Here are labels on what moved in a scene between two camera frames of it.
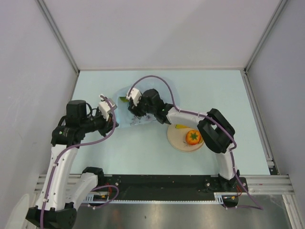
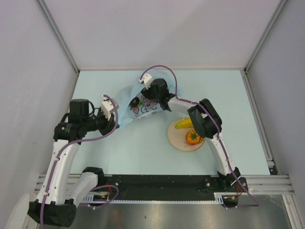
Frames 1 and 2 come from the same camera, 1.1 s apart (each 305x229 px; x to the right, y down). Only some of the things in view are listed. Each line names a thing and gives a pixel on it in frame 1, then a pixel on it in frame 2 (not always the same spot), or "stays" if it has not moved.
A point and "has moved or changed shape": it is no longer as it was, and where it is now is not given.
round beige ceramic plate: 177,137 stays
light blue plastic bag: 167,90 has moved or changed shape
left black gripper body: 99,124 stays
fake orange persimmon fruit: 193,137 stays
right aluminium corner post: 267,32 stays
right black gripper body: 143,108 -> 150,93
